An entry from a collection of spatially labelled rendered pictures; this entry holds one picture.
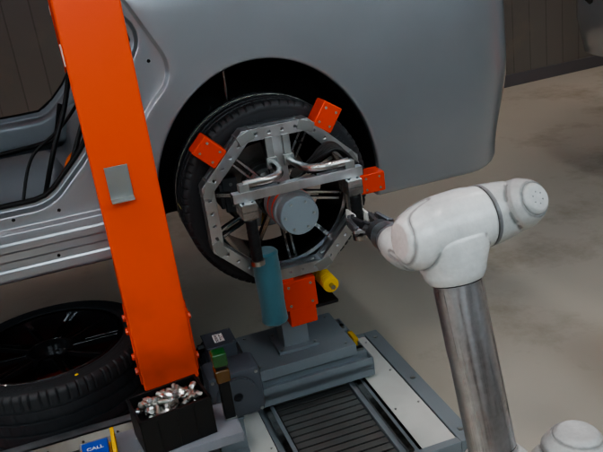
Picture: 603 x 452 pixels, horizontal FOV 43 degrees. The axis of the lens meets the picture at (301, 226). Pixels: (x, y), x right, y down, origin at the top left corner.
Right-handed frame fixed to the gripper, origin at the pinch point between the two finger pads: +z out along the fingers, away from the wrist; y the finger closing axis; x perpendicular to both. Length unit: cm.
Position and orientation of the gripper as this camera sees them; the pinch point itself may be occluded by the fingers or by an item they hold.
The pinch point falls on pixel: (356, 214)
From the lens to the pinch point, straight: 239.8
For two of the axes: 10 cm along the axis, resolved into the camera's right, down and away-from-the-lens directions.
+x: -1.3, -9.3, -3.5
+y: 9.4, -2.3, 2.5
